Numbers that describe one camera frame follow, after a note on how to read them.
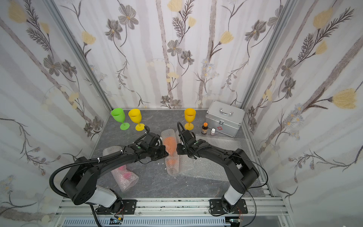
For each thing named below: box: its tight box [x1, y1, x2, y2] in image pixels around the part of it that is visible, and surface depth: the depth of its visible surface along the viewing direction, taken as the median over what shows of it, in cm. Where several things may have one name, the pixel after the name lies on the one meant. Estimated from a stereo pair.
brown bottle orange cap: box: [201, 122, 209, 135], surface depth 103 cm
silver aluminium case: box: [205, 100, 246, 138], surface depth 100 cm
